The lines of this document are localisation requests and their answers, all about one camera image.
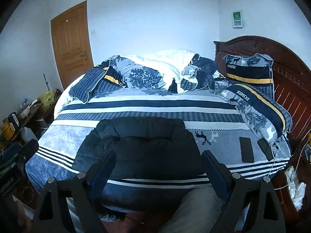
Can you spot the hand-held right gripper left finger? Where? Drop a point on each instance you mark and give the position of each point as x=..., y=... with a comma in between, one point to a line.
x=107, y=166

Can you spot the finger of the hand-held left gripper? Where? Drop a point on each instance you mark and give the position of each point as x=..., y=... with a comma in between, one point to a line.
x=26, y=148

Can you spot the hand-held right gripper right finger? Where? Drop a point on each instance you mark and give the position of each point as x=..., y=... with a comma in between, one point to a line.
x=213, y=168

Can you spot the dark puffer jacket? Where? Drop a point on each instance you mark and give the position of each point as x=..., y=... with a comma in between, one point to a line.
x=145, y=140

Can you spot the white plastic jug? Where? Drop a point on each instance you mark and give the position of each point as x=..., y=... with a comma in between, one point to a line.
x=29, y=133

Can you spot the yellow container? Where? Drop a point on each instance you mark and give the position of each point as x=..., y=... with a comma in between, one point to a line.
x=6, y=131

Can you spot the black box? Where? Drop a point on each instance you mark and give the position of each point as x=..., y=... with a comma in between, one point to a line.
x=13, y=120

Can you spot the dark wooden side table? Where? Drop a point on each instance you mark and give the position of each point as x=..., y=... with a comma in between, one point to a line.
x=32, y=117

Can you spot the black smartphone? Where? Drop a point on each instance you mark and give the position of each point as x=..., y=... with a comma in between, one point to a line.
x=266, y=149
x=246, y=149

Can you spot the person's leg in grey trousers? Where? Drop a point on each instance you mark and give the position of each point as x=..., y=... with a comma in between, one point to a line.
x=192, y=211

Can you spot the yellow plastic bag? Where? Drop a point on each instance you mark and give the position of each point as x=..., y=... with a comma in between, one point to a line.
x=46, y=98

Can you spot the thin metal rod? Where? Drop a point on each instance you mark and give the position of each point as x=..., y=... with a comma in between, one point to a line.
x=46, y=82

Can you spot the blue striped deer blanket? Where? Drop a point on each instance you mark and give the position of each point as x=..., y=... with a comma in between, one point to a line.
x=150, y=104

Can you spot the deer print pillow yellow stripe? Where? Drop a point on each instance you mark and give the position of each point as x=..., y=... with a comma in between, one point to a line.
x=245, y=71
x=257, y=106

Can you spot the blue striped pillow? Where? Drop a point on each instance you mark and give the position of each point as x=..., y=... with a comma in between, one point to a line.
x=85, y=87

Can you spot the white crumpled plastic bag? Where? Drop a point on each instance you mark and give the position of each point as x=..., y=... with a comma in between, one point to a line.
x=295, y=189

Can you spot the brown wooden door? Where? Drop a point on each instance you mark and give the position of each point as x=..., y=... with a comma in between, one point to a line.
x=70, y=41

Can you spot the white and blue printed duvet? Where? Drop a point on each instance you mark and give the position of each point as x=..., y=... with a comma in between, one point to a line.
x=165, y=63

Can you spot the dark wooden headboard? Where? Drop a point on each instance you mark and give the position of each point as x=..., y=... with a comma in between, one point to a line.
x=291, y=77

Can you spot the white wall switch panel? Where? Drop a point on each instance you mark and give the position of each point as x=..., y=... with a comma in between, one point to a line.
x=237, y=18

